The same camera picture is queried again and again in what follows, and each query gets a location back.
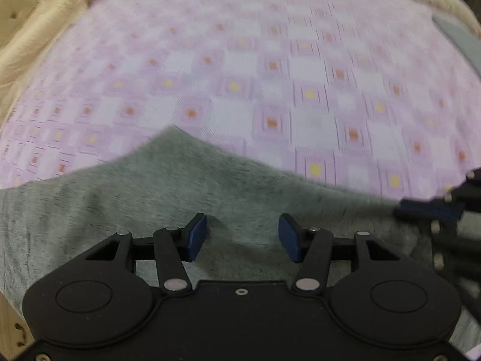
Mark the cream satin pillow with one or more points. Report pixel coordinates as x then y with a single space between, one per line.
41 26

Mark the folded blue-grey cloth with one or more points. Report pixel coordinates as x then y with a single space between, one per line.
460 39

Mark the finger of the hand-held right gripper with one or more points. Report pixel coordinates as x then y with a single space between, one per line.
432 207
453 246

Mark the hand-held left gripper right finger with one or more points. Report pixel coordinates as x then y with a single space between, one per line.
289 238

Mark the grey pants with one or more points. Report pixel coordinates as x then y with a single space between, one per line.
150 195

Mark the purple checked bed sheet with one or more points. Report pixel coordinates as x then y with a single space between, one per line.
263 64

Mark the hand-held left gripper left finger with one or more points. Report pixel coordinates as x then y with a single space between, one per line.
196 237

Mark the cream tufted headboard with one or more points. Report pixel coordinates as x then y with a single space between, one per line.
17 3

